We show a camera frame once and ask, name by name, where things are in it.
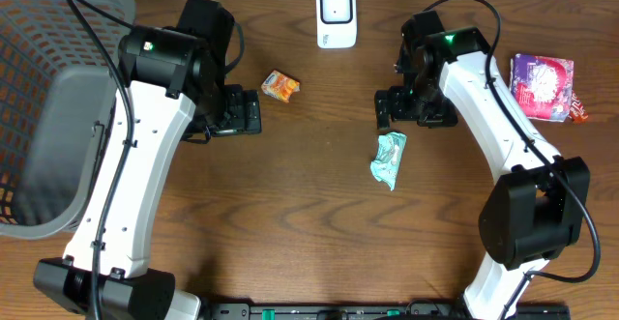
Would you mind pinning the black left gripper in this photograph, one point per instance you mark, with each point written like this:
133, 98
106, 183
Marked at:
247, 110

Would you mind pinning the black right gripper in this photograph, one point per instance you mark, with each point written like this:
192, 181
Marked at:
443, 116

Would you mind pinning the small orange snack box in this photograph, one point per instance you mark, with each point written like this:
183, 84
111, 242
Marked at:
280, 86

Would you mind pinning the mint green snack packet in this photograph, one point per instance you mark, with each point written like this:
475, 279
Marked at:
384, 168

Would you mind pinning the purple red snack bag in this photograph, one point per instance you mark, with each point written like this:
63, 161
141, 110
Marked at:
542, 86

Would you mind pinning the red orange snack bar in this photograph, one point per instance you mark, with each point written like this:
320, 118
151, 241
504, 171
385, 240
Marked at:
578, 113

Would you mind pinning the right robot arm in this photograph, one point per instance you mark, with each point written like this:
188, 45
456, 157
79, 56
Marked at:
535, 208

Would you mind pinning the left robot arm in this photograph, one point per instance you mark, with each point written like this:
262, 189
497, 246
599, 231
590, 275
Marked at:
171, 89

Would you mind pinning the white barcode scanner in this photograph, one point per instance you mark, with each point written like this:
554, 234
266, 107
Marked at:
336, 23

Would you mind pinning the grey plastic mesh basket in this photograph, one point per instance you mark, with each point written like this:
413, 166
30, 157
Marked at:
57, 101

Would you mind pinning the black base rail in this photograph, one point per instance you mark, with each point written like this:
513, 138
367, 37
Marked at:
417, 309

